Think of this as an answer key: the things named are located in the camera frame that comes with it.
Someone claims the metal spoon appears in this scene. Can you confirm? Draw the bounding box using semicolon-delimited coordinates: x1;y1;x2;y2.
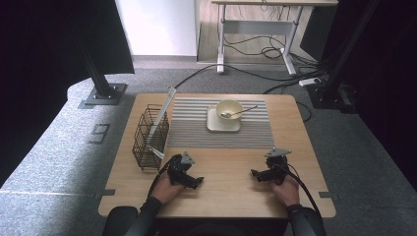
220;105;259;119

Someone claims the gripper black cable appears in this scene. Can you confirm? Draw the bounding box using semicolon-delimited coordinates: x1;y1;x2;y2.
281;162;323;218
147;155;180;200

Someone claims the grey tape floor marking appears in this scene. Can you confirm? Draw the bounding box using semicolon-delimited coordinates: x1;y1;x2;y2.
88;123;111;145

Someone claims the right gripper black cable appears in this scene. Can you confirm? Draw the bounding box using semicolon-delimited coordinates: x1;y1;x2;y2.
281;162;323;218

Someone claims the black curtain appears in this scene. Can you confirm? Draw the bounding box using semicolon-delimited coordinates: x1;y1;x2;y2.
0;0;136;188
300;0;417;185

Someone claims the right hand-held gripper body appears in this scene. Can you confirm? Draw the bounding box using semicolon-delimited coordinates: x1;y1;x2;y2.
265;147;292;185

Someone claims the black looped floor cable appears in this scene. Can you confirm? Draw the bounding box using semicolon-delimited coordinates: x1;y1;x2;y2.
295;100;313;123

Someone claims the white power strip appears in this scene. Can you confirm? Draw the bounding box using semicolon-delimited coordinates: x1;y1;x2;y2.
298;77;323;88

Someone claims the white standing desk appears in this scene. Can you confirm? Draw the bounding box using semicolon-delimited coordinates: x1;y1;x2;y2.
210;0;338;77

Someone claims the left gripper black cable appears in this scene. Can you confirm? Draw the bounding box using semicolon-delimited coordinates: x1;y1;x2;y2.
147;155;180;200

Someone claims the tangle of black cables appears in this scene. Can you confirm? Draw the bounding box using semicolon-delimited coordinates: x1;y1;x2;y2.
217;32;326;68

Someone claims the person's left hand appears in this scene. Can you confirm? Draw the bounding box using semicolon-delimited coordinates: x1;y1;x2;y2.
150;173;186;205

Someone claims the person's right hand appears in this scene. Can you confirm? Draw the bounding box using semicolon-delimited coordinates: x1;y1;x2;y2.
270;176;301;207

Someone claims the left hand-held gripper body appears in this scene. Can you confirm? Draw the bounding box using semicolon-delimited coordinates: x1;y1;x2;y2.
166;150;196;185

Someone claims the grey tape strip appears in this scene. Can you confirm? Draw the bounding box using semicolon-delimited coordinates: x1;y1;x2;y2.
94;189;116;198
318;191;340;200

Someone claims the cream square plate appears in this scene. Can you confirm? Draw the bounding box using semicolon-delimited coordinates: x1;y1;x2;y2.
206;105;243;133

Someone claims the grey striped placemat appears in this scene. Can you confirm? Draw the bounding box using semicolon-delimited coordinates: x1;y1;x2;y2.
166;96;276;150

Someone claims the person's left leg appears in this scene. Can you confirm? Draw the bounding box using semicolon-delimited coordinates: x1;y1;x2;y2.
101;206;139;236

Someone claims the long black floor cable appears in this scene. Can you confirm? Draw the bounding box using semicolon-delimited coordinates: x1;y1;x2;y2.
173;63;306;90

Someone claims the cream bowl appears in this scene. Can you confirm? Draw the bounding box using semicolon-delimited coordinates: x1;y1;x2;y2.
215;98;245;126

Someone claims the black wire basket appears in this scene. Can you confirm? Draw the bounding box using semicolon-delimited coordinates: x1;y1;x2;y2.
132;103;170;172

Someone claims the black metal stand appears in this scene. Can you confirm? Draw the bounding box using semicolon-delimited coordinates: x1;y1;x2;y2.
307;0;383;115
78;45;128;106

